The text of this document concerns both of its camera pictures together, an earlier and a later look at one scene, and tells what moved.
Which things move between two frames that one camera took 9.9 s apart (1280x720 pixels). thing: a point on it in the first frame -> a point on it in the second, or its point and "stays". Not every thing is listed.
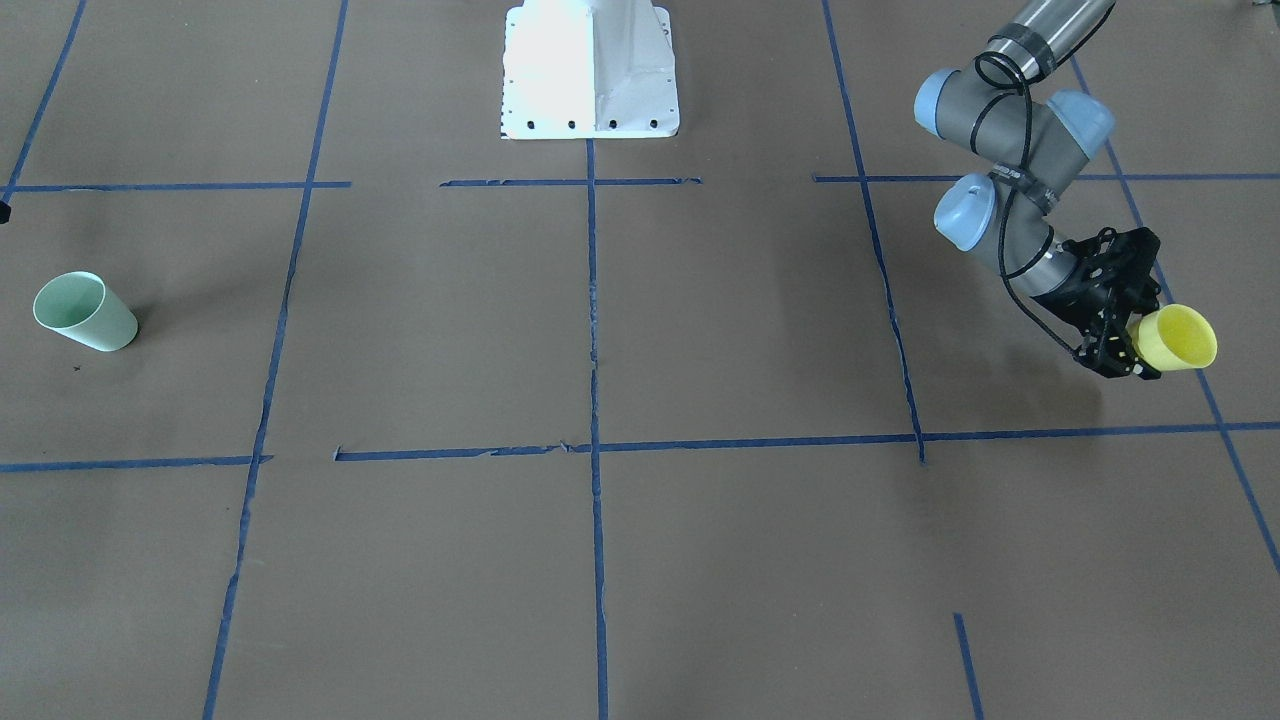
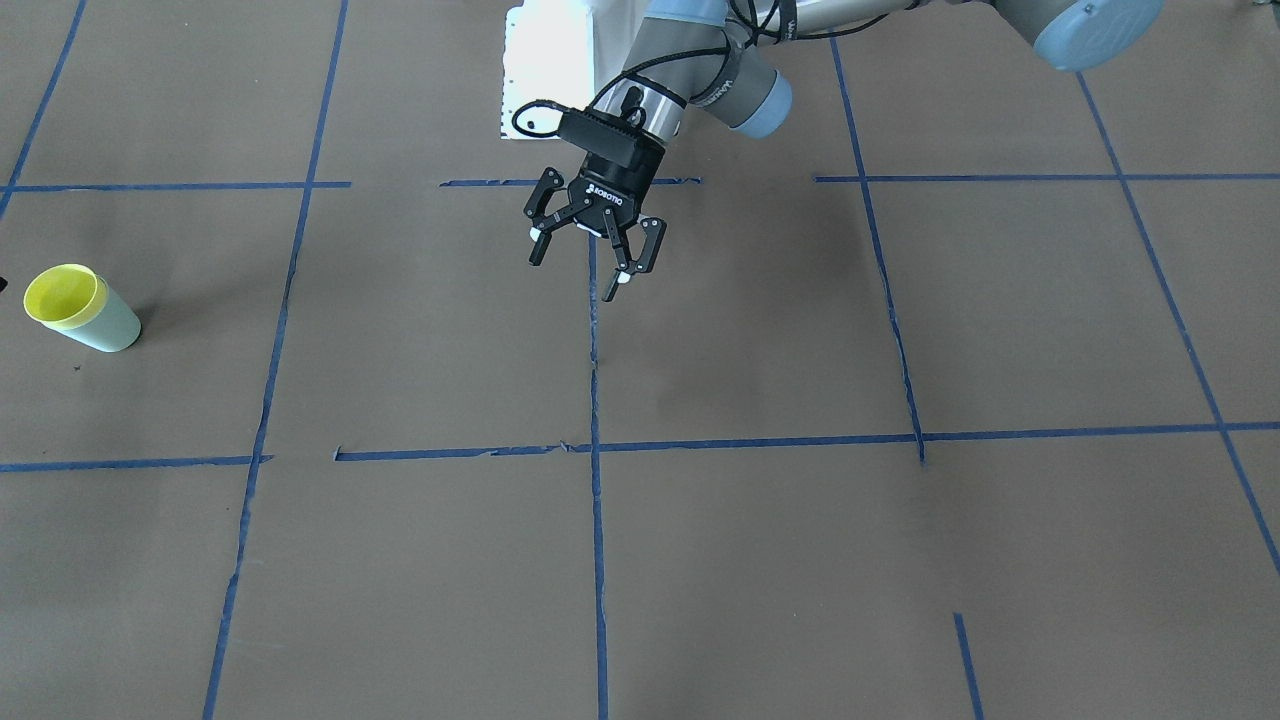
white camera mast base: [588, 69] stays
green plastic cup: [82, 305] stays
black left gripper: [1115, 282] -> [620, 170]
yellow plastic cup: [1176, 337] -> [65, 296]
